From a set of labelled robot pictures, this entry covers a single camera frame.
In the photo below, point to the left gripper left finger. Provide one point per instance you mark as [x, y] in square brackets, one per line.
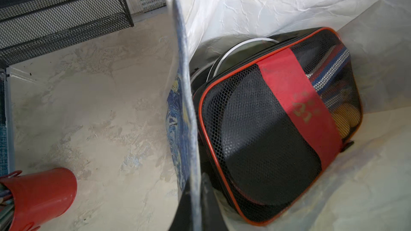
[183, 218]

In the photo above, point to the red pencil cup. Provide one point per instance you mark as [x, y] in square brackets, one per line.
[39, 197]

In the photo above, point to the black wire mesh shelf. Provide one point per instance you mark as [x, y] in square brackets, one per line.
[32, 28]

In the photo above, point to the cream canvas tote bag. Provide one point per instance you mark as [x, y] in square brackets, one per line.
[368, 187]

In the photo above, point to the red black mesh paddle case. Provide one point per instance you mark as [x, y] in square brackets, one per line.
[273, 113]

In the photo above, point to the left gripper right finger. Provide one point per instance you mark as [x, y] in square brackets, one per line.
[212, 219]

